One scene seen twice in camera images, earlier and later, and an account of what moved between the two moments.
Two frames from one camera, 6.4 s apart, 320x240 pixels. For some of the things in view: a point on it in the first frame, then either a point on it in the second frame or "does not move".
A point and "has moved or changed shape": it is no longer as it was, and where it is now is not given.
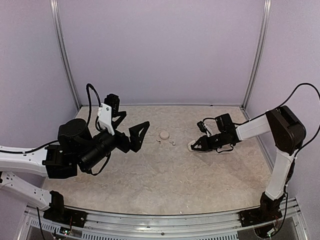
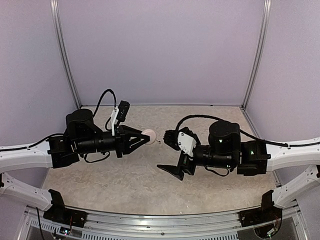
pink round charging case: [164, 135] has moved or changed shape
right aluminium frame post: [267, 9] does not move
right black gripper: [203, 140] → [176, 171]
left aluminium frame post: [54, 5] does not move
